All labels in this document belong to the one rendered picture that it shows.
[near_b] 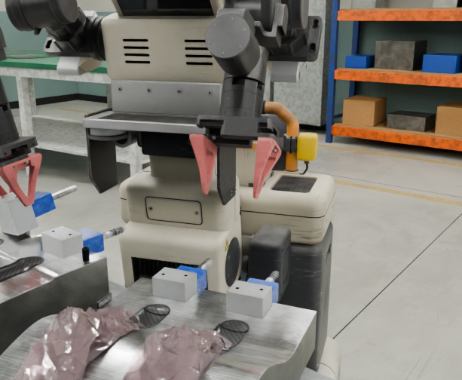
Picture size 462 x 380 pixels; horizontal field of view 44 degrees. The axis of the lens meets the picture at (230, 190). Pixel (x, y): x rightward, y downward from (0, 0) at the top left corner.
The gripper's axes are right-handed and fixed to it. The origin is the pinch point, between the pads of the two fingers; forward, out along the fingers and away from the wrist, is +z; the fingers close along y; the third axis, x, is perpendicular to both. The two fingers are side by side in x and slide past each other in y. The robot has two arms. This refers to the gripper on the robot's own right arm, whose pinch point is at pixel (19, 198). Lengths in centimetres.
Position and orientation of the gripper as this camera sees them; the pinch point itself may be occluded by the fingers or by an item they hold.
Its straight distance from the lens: 94.1
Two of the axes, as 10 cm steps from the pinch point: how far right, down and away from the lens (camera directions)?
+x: 6.3, -3.6, 6.9
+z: 1.9, 9.3, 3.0
